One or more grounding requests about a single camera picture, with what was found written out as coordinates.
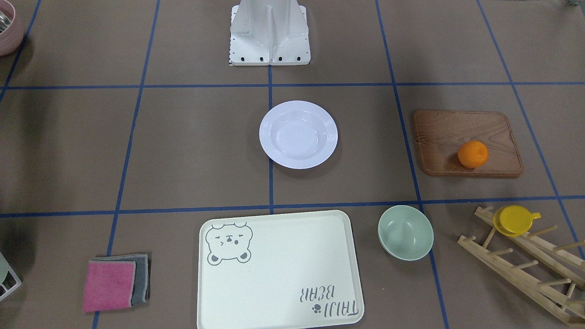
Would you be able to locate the orange fruit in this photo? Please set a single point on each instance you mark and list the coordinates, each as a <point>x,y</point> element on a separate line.
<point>472,154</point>

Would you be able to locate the cream bear tray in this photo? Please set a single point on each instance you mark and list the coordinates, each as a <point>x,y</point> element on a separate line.
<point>280,271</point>

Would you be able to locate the wooden brown tray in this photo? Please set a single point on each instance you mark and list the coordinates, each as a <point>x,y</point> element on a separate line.
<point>440,133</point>

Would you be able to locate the white round plate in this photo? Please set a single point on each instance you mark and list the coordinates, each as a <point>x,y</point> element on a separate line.
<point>298,134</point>

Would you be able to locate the green ceramic bowl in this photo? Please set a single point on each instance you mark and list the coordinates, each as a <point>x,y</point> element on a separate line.
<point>405,233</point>

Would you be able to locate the grey cloth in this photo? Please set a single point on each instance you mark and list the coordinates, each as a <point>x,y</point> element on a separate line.
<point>141,277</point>

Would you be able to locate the pink cloth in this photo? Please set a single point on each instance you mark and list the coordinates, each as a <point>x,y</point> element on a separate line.
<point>108,286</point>

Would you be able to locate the yellow plastic cup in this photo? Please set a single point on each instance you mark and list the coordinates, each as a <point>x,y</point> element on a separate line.
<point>514,220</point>

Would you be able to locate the wooden dish rack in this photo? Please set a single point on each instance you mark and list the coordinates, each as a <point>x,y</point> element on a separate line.
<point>550,279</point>

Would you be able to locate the pink bowl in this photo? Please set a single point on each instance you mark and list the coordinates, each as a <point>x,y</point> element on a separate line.
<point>12,29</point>

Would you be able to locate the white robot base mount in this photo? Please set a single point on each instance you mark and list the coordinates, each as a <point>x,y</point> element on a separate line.
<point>269,32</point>

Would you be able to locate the white wire rack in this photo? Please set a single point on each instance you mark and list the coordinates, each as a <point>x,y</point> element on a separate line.
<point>9,280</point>

